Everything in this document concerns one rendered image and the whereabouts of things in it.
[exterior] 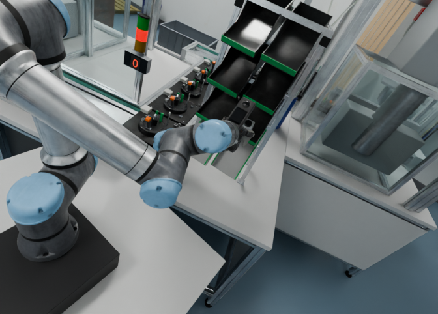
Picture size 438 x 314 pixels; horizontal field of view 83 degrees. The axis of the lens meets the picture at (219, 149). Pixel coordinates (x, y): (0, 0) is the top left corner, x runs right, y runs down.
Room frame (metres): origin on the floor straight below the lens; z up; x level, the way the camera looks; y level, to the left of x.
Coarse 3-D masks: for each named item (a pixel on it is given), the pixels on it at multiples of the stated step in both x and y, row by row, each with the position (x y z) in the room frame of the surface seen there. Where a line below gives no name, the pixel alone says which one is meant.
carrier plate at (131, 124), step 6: (138, 114) 1.00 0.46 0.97; (144, 114) 1.02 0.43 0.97; (150, 114) 1.04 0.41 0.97; (132, 120) 0.94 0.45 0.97; (138, 120) 0.96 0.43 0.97; (126, 126) 0.88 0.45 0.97; (132, 126) 0.89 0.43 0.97; (138, 126) 0.91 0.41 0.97; (168, 126) 1.01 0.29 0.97; (174, 126) 1.03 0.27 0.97; (180, 126) 1.05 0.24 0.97; (132, 132) 0.85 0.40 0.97; (138, 132) 0.87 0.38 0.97; (144, 138) 0.85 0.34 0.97; (150, 138) 0.87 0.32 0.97; (150, 144) 0.83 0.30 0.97
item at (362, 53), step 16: (352, 48) 1.95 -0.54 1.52; (368, 64) 1.50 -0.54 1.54; (352, 80) 1.52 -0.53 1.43; (400, 80) 1.49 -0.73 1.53; (320, 96) 1.93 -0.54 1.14; (432, 96) 1.48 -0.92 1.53; (320, 128) 1.50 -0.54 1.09; (304, 144) 1.53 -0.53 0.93; (320, 160) 1.49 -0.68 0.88; (432, 160) 1.47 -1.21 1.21; (352, 176) 1.49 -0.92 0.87; (384, 192) 1.47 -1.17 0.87
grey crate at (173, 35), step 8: (160, 24) 2.83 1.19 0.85; (168, 24) 3.04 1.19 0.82; (176, 24) 3.23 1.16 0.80; (184, 24) 3.23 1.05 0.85; (160, 32) 2.83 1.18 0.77; (168, 32) 2.83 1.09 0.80; (176, 32) 2.82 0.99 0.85; (184, 32) 3.23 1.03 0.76; (192, 32) 3.23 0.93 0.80; (200, 32) 3.22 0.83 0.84; (160, 40) 2.82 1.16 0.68; (168, 40) 2.83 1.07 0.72; (176, 40) 2.83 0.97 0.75; (184, 40) 2.82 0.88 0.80; (192, 40) 2.82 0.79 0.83; (200, 40) 3.22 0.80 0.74; (208, 40) 3.22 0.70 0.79; (216, 40) 3.15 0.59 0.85; (168, 48) 2.83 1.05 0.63; (176, 48) 2.83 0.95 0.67
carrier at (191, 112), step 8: (160, 96) 1.24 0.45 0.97; (168, 96) 1.22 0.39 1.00; (176, 96) 1.20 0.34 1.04; (152, 104) 1.13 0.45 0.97; (160, 104) 1.17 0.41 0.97; (168, 104) 1.17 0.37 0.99; (176, 104) 1.20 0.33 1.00; (184, 104) 1.25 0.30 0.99; (192, 104) 1.31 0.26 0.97; (160, 112) 1.10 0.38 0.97; (168, 112) 1.13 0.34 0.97; (176, 112) 1.15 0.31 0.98; (184, 112) 1.19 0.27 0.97; (192, 112) 1.23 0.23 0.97; (176, 120) 1.09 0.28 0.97; (184, 120) 1.12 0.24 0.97
